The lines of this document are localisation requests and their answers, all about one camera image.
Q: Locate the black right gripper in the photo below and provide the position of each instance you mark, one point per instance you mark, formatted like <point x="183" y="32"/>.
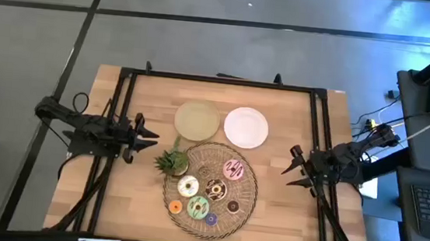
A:
<point x="315" y="166"/>

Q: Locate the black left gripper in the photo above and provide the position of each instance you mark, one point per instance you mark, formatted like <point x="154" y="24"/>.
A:
<point x="128" y="144"/>

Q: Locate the large white glazed donut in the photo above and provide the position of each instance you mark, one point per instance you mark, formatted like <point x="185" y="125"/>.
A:
<point x="183" y="191"/>

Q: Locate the large pink drizzled donut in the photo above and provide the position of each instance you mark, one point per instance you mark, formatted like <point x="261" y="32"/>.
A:
<point x="230" y="173"/>

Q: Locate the large chocolate pink-drizzled donut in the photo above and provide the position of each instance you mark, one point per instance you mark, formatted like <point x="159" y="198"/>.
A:
<point x="210" y="195"/>

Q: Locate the large mint green donut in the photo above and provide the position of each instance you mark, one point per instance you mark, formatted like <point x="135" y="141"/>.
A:
<point x="192" y="212"/>

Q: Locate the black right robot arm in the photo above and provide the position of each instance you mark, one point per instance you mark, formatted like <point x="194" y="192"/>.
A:
<point x="352" y="156"/>

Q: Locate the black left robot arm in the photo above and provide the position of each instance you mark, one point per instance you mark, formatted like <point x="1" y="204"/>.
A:
<point x="82" y="122"/>

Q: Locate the potted green succulent plant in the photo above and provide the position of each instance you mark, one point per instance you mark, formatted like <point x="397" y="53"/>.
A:
<point x="172" y="161"/>

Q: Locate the pale green plate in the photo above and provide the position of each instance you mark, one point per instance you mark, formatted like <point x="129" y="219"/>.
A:
<point x="197" y="120"/>

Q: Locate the round woven straw placemat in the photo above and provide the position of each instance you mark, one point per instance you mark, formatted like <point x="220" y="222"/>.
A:
<point x="245" y="201"/>

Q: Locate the white plate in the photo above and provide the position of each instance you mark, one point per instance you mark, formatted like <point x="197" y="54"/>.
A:
<point x="246" y="127"/>

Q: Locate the small orange crumb donut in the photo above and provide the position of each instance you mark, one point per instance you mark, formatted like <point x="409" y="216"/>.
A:
<point x="172" y="209"/>

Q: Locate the small chocolate sprinkle donut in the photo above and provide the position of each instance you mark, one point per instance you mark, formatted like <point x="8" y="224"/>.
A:
<point x="230" y="210"/>

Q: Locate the small purple sprinkle donut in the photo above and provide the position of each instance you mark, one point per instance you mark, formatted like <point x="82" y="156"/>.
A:
<point x="208" y="222"/>

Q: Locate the grey side desk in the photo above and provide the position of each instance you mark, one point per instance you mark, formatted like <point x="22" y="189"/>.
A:
<point x="419" y="150"/>

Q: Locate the black metal table frame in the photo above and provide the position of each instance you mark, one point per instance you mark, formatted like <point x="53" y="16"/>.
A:
<point x="222" y="81"/>

